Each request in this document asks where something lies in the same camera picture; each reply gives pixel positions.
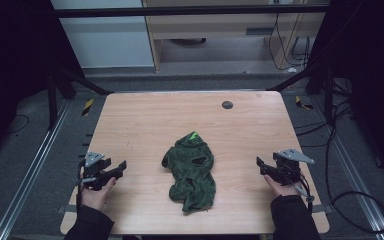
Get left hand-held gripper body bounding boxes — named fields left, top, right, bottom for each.
left=80, top=151, right=115, bottom=192

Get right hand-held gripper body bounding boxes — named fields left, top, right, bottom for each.
left=267, top=148, right=316, bottom=186

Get dark green cloth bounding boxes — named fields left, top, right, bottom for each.
left=161, top=131, right=217, bottom=213

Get person's right hand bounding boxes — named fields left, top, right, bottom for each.
left=263, top=174, right=303, bottom=198

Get person's left hand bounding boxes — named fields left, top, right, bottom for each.
left=80, top=176, right=117, bottom=212

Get yellow black hazard tape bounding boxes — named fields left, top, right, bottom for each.
left=295, top=95, right=314, bottom=111
left=81, top=98, right=95, bottom=117

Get black metal stand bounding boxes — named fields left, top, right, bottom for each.
left=46, top=59, right=114, bottom=132
left=267, top=56, right=335, bottom=125

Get white cabinet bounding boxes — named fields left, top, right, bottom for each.
left=50, top=0, right=156, bottom=70

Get wooden shelf unit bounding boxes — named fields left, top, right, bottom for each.
left=141, top=0, right=331, bottom=73

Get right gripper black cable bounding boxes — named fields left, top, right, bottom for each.
left=293, top=169, right=316, bottom=214

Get aluminium floor rail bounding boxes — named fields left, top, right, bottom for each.
left=308, top=96, right=384, bottom=240
left=0, top=99, right=72, bottom=240

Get black floor cable loop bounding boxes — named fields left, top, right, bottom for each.
left=294, top=79, right=384, bottom=234

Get thin black floor cable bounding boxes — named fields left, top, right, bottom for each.
left=5, top=114, right=30, bottom=136

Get black hanging cables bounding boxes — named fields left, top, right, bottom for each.
left=267, top=0, right=312, bottom=72

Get black metal frame bar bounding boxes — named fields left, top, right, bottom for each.
left=51, top=4, right=331, bottom=19

